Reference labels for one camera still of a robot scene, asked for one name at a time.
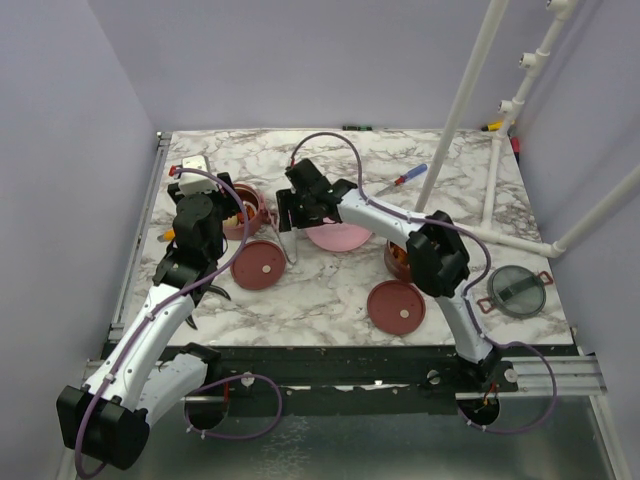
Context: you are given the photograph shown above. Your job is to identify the white steamed bun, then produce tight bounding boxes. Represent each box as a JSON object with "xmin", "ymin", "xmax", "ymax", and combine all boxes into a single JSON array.
[{"xmin": 224, "ymin": 215, "xmax": 240, "ymax": 228}]

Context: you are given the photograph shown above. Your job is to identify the pink food plate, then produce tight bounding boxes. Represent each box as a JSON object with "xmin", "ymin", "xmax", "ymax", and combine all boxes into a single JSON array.
[{"xmin": 305, "ymin": 223, "xmax": 372, "ymax": 253}]

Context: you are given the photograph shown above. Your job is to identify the pink food tongs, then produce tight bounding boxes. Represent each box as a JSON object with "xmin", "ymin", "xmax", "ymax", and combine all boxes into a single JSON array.
[{"xmin": 269, "ymin": 210, "xmax": 297, "ymax": 265}]

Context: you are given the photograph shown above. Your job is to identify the dark red steel lunch pot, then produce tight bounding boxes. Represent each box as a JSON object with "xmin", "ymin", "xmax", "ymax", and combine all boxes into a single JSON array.
[{"xmin": 383, "ymin": 242, "xmax": 412, "ymax": 283}]

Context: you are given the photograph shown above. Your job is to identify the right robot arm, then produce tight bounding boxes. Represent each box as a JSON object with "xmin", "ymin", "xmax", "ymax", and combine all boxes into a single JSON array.
[{"xmin": 276, "ymin": 180, "xmax": 499, "ymax": 391}]

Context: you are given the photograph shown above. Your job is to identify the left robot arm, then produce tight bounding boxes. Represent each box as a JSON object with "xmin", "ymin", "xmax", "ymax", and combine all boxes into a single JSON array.
[{"xmin": 56, "ymin": 172, "xmax": 246, "ymax": 479}]

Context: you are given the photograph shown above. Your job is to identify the pink steel lunch pot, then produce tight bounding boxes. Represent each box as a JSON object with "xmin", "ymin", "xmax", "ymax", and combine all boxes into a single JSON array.
[{"xmin": 223, "ymin": 183, "xmax": 277, "ymax": 240}]

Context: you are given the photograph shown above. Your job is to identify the yellow utility knife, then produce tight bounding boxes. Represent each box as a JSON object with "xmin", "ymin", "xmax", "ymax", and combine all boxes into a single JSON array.
[{"xmin": 157, "ymin": 230, "xmax": 175, "ymax": 243}]

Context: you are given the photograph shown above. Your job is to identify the red sausage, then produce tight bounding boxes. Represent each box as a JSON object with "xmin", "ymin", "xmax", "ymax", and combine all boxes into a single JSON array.
[{"xmin": 237, "ymin": 201, "xmax": 257, "ymax": 224}]

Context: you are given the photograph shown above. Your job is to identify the dark pink round lid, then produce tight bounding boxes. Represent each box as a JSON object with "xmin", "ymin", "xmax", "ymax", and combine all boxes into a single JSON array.
[{"xmin": 231, "ymin": 240, "xmax": 287, "ymax": 291}]

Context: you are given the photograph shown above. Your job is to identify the green black screwdriver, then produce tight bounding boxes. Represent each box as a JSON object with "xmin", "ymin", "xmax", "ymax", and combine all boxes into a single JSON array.
[{"xmin": 342, "ymin": 125, "xmax": 373, "ymax": 132}]

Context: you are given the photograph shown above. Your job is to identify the black pliers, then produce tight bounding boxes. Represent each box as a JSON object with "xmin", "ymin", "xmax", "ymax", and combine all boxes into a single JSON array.
[{"xmin": 201, "ymin": 285, "xmax": 231, "ymax": 312}]

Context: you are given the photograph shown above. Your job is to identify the red blue screwdriver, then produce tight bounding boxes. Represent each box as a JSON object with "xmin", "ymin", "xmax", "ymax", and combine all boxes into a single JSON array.
[{"xmin": 375, "ymin": 163, "xmax": 428, "ymax": 196}]

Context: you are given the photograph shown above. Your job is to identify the transparent grey pot lid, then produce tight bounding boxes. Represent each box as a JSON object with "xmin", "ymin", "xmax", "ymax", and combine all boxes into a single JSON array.
[{"xmin": 476, "ymin": 265, "xmax": 554, "ymax": 319}]

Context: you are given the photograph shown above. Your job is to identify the aluminium table edge rail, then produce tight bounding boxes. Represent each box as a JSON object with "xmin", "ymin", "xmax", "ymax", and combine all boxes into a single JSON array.
[{"xmin": 106, "ymin": 131, "xmax": 173, "ymax": 343}]

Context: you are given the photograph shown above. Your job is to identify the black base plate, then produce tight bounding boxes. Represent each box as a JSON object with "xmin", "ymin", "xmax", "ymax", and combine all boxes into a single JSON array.
[{"xmin": 99, "ymin": 342, "xmax": 521, "ymax": 416}]

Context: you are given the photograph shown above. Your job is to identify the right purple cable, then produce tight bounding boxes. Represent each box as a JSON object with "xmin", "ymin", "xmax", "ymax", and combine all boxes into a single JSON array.
[{"xmin": 288, "ymin": 131, "xmax": 559, "ymax": 435}]

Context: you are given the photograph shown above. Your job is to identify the purple cable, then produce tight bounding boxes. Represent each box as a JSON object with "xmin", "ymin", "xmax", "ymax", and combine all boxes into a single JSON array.
[
  {"xmin": 73, "ymin": 168, "xmax": 284, "ymax": 479},
  {"xmin": 288, "ymin": 131, "xmax": 559, "ymax": 435}
]

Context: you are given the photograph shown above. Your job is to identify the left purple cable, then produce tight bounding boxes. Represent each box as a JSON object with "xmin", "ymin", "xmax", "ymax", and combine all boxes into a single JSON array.
[{"xmin": 73, "ymin": 168, "xmax": 284, "ymax": 479}]

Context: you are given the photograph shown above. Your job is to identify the white pipe frame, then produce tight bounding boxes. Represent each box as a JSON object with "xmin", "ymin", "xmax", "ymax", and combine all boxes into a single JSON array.
[{"xmin": 414, "ymin": 0, "xmax": 640, "ymax": 259}]

